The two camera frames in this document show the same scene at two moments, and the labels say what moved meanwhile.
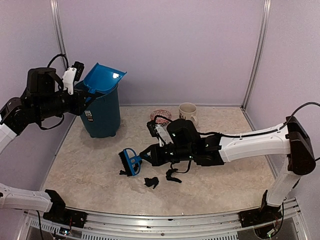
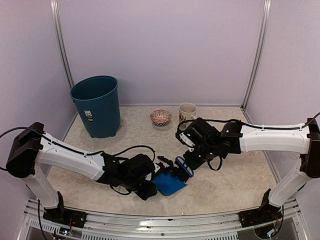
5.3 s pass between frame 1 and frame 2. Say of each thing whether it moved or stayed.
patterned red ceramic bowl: stayed
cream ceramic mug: stayed
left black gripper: moved
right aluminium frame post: stayed
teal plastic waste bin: stayed
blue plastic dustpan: moved
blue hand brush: moved
